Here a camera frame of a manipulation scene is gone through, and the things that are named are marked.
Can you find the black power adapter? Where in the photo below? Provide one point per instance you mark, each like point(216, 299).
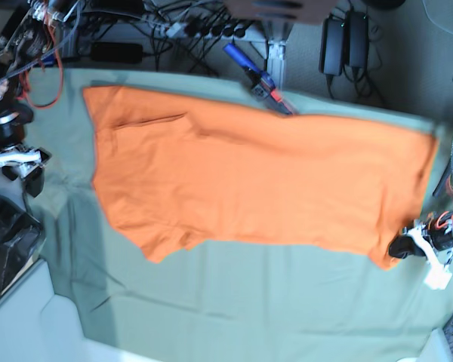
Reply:
point(332, 47)
point(357, 39)

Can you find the black power brick left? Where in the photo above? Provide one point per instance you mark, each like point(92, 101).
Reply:
point(116, 52)

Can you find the blue clamp at centre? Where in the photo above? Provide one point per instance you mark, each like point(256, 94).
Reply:
point(263, 87)

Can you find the green table cloth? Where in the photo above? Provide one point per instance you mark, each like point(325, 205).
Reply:
point(220, 301)

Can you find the aluminium frame post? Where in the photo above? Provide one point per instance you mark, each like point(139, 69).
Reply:
point(276, 34)

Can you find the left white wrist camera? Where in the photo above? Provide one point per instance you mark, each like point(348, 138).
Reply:
point(438, 281)

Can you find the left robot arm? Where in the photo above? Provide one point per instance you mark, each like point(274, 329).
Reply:
point(447, 181)

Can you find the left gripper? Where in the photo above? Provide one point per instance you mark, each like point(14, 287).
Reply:
point(432, 239)

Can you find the black plastic bag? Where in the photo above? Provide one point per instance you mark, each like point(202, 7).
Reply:
point(20, 236)

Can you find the black power adapter right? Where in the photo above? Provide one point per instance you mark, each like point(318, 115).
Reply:
point(332, 47)

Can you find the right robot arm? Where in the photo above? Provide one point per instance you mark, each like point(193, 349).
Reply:
point(27, 40)

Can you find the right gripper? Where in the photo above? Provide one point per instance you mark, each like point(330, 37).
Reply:
point(18, 160)

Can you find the orange T-shirt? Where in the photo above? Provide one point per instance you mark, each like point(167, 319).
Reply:
point(173, 171)

